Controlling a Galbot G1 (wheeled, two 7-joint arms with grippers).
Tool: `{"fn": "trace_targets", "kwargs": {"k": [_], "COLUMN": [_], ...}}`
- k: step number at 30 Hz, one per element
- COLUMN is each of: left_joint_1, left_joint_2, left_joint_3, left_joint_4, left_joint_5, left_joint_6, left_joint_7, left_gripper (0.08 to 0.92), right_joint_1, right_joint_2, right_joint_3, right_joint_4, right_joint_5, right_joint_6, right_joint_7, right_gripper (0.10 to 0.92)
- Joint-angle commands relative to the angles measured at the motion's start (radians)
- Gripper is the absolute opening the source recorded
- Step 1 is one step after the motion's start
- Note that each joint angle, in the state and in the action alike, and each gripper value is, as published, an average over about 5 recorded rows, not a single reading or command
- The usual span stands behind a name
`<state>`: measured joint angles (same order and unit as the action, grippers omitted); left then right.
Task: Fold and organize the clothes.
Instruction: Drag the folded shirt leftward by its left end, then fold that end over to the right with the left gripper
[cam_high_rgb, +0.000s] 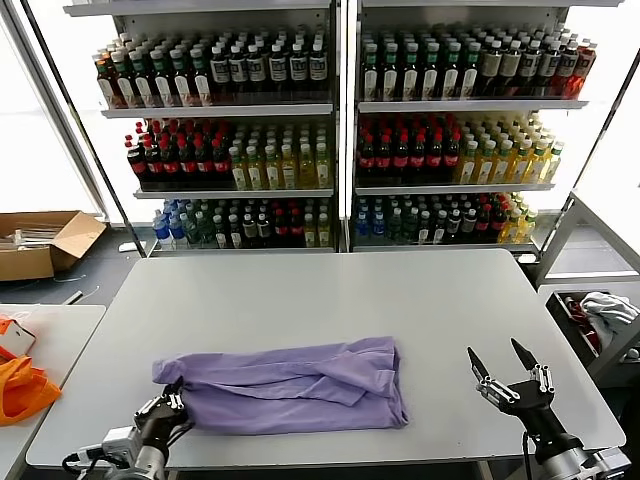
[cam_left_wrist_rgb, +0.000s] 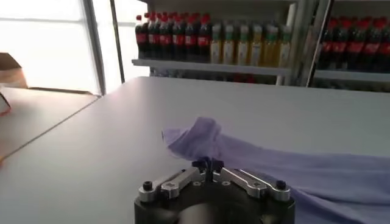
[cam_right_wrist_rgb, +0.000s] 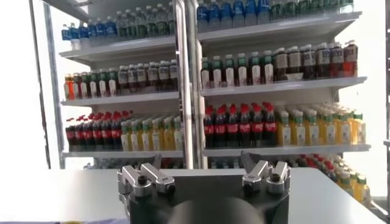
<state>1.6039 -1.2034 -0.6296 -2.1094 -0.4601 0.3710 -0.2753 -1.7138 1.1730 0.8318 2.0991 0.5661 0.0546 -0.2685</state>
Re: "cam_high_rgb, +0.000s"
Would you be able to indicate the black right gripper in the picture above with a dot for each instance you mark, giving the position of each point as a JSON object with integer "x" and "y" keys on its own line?
{"x": 532, "y": 407}

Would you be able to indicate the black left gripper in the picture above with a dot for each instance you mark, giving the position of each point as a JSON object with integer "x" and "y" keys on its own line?
{"x": 160, "y": 425}

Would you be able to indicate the purple t-shirt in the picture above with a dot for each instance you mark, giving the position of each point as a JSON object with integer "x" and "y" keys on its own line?
{"x": 280, "y": 395}

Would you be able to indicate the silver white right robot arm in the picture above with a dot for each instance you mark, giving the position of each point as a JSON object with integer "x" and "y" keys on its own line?
{"x": 565, "y": 462}

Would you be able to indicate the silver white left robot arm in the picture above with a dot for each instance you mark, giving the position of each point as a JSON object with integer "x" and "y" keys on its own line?
{"x": 150, "y": 465}

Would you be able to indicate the black storage bin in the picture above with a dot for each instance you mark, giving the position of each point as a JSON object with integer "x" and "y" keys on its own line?
{"x": 570, "y": 332}

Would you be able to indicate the red crumpled garment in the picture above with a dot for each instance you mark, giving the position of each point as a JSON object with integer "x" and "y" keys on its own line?
{"x": 580, "y": 312}

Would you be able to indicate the small white floor object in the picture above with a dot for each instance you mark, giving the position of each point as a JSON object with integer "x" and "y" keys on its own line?
{"x": 526, "y": 258}
{"x": 127, "y": 246}

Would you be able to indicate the white crumpled garment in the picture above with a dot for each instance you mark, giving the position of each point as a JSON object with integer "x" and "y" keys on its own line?
{"x": 607, "y": 310}

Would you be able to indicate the short white strip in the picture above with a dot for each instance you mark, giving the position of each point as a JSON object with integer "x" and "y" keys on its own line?
{"x": 75, "y": 297}

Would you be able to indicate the small yellow juice bottle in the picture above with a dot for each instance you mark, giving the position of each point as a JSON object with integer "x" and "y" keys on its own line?
{"x": 324, "y": 232}
{"x": 512, "y": 227}
{"x": 527, "y": 227}
{"x": 310, "y": 232}

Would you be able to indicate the orange fabric bag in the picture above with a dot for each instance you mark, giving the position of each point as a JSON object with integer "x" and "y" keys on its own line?
{"x": 25, "y": 395}

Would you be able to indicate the small red cap cola bottle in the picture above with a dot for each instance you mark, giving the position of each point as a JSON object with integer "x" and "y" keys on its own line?
{"x": 484, "y": 225}
{"x": 498, "y": 225}
{"x": 280, "y": 231}
{"x": 295, "y": 231}

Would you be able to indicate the small dark drink bottle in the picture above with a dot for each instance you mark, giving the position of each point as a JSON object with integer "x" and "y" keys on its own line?
{"x": 469, "y": 227}
{"x": 235, "y": 234}
{"x": 221, "y": 234}
{"x": 440, "y": 229}
{"x": 250, "y": 232}
{"x": 264, "y": 232}
{"x": 454, "y": 227}

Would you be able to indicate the white box with orange edge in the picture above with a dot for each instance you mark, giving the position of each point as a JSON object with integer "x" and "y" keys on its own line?
{"x": 17, "y": 340}

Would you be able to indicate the blue water bottle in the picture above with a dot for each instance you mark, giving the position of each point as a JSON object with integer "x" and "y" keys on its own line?
{"x": 161, "y": 232}
{"x": 176, "y": 232}
{"x": 378, "y": 226}
{"x": 361, "y": 226}

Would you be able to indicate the open cardboard box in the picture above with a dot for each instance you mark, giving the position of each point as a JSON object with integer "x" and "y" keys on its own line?
{"x": 30, "y": 262}

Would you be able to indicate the bundle of white strips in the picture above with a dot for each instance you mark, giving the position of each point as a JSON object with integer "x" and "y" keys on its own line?
{"x": 35, "y": 235}

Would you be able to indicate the dark slanted pole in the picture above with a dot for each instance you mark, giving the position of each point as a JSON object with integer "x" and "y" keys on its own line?
{"x": 91, "y": 150}
{"x": 605, "y": 135}

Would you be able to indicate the grey metal shelving unit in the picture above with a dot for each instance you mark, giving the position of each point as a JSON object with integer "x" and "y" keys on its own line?
{"x": 225, "y": 111}
{"x": 450, "y": 106}

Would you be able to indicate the green cap dark tea bottle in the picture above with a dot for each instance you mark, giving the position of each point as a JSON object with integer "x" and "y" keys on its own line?
{"x": 201, "y": 82}
{"x": 411, "y": 75}
{"x": 431, "y": 75}
{"x": 125, "y": 87}
{"x": 470, "y": 75}
{"x": 182, "y": 85}
{"x": 162, "y": 85}
{"x": 143, "y": 87}
{"x": 370, "y": 75}
{"x": 391, "y": 75}
{"x": 451, "y": 75}

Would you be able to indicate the dark bottle beige label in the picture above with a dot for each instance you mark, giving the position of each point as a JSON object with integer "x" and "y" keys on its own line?
{"x": 531, "y": 67}
{"x": 492, "y": 67}
{"x": 511, "y": 67}

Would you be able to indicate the red drink bottle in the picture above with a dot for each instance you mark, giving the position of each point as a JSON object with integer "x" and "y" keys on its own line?
{"x": 581, "y": 75}

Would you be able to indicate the dark bottle black-white label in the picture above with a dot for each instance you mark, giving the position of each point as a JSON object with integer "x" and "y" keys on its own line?
{"x": 317, "y": 66}
{"x": 238, "y": 69}
{"x": 550, "y": 67}
{"x": 278, "y": 67}
{"x": 298, "y": 67}
{"x": 256, "y": 67}
{"x": 567, "y": 70}
{"x": 220, "y": 70}

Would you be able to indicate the orange tea bottle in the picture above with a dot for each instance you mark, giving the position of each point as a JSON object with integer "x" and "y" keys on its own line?
{"x": 106, "y": 85}

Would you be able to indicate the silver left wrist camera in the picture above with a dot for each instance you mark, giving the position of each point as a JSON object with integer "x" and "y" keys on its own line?
{"x": 120, "y": 445}

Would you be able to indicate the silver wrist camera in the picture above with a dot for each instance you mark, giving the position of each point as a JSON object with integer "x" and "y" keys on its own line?
{"x": 612, "y": 462}
{"x": 120, "y": 445}

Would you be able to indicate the grey metal frame cart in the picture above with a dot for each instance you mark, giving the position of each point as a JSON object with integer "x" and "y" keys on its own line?
{"x": 557, "y": 240}

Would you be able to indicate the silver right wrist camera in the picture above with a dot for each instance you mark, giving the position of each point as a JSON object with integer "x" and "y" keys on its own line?
{"x": 612, "y": 462}

